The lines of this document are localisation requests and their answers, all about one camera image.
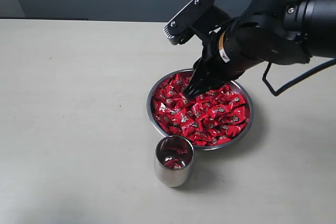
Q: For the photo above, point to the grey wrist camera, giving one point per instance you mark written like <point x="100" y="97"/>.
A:
<point x="181" y="23"/>

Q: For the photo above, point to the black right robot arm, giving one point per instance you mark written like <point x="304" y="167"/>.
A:
<point x="281" y="32"/>

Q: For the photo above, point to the red wrapped candies pile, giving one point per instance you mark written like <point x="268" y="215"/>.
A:
<point x="210" y="119"/>

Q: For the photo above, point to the red candies in cup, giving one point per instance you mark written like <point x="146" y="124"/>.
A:
<point x="174" y="163"/>

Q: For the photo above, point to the steel cup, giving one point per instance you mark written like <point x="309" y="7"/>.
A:
<point x="176" y="146"/>

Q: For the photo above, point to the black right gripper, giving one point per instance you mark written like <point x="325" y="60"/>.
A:
<point x="222" y="60"/>

